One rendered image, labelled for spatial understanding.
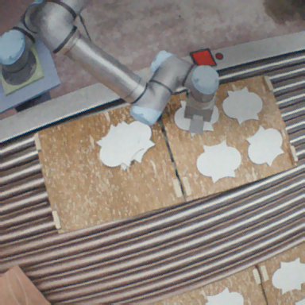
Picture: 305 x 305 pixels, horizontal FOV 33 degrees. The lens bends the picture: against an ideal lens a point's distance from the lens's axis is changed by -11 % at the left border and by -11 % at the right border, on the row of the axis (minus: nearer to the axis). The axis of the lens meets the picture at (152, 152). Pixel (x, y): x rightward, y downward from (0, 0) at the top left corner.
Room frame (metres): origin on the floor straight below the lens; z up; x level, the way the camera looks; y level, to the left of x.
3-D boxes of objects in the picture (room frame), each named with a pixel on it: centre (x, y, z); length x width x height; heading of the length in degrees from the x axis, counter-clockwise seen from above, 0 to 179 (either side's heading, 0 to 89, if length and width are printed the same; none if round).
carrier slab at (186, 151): (0.61, -0.25, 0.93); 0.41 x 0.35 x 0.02; 109
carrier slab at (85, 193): (0.48, 0.15, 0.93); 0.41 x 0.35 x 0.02; 110
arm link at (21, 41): (0.85, 0.52, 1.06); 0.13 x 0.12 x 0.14; 154
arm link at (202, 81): (0.66, -0.13, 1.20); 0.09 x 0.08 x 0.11; 64
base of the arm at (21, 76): (0.85, 0.52, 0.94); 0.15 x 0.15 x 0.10
